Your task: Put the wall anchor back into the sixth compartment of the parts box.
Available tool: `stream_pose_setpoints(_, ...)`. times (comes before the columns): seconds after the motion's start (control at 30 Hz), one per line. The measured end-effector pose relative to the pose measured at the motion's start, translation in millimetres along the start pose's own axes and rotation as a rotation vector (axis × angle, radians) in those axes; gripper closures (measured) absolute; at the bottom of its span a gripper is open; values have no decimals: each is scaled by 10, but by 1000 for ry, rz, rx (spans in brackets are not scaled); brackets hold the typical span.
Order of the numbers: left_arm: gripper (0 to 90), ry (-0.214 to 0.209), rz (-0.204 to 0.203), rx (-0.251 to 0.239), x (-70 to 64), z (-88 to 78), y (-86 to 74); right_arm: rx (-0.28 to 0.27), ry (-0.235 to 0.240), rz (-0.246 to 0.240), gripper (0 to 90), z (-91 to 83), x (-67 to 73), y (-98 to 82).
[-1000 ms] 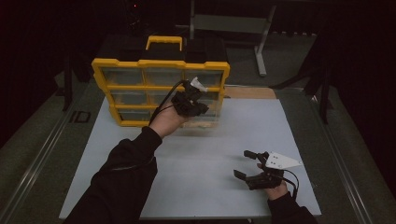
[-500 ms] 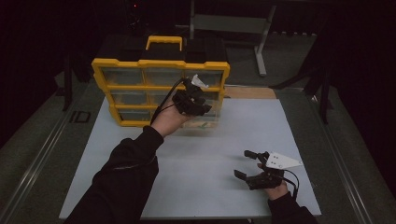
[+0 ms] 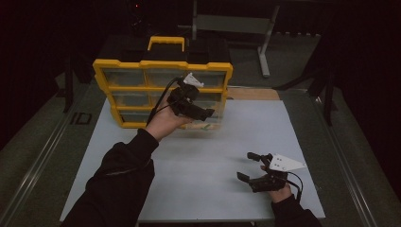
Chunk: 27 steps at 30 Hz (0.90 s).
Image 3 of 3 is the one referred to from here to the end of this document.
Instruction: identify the black post stand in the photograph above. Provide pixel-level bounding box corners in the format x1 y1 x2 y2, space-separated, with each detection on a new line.
61 51 76 114

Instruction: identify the grey metal stand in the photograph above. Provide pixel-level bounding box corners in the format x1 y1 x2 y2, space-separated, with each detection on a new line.
191 0 281 79

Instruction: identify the grid of clear drawers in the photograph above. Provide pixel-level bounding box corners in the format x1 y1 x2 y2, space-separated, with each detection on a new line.
102 68 227 125

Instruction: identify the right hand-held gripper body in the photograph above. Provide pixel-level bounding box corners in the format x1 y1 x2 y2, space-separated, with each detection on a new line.
250 153 306 193

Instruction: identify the wooden board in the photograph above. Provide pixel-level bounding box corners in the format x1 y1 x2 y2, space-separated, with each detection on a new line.
226 87 281 101

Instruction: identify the clear plastic drawer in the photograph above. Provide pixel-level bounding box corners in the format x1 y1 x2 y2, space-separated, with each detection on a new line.
174 116 223 132

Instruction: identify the black tripod stand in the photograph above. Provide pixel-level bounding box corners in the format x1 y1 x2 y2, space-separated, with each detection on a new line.
272 60 337 127

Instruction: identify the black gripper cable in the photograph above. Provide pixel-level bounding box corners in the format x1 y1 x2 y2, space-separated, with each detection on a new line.
285 171 305 202
146 77 185 127

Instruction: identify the yellow drawer organizer cabinet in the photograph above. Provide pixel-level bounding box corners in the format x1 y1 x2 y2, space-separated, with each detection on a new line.
93 35 235 131

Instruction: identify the person's left hand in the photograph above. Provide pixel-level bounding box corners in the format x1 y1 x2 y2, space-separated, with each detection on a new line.
145 103 194 142

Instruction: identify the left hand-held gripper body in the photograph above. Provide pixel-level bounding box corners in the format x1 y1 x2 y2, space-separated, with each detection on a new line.
166 73 206 117

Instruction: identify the person's right hand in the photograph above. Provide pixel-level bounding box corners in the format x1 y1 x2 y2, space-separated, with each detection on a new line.
268 188 292 203

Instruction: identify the metal floor rail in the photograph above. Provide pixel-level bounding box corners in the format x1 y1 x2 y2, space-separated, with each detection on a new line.
310 91 381 227
0 83 93 227

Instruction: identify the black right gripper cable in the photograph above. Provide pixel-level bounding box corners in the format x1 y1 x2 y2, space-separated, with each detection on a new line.
285 171 305 202

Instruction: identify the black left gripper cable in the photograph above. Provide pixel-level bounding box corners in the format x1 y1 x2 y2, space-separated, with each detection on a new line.
146 77 185 127

